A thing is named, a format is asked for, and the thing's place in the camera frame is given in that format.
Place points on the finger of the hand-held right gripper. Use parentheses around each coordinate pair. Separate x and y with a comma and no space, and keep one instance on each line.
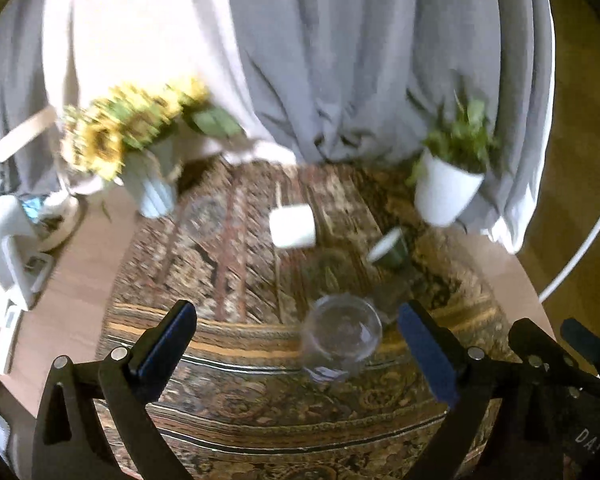
(587,342)
(535,342)

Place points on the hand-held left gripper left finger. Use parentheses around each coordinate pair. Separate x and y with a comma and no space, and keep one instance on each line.
(167,345)

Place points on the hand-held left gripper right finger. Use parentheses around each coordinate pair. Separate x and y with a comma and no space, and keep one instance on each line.
(427,355)

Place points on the clear glass cup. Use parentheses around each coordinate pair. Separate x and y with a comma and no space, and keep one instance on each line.
(340,340)

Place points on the green cup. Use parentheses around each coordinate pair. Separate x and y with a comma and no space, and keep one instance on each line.
(392,252)

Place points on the white cup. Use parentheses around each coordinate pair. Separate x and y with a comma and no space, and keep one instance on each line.
(292,226)

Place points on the white curved tube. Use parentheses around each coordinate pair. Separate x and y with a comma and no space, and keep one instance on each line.
(580,256)

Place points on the patterned table runner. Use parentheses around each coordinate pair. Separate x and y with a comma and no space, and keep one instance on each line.
(240,410)

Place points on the pale blue ribbed vase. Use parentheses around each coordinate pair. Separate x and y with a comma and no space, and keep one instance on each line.
(152,185)

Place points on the white round stand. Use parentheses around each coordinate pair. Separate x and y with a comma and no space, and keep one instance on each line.
(62,220)

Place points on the white plant pot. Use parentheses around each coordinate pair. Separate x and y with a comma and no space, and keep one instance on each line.
(445,190)

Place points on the white appliance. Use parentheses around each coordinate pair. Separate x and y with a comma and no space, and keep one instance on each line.
(2,255)

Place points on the green leafy plant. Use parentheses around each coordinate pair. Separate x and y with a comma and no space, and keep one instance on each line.
(462,137)

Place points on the sunflower bouquet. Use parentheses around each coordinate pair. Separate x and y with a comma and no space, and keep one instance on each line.
(115,125)

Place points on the wooden slat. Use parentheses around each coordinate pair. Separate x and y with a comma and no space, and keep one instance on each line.
(22,135)

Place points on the grey curtain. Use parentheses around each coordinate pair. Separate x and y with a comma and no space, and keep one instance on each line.
(360,60)

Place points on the white sheer curtain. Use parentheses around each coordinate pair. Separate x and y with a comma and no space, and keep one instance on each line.
(145,25)

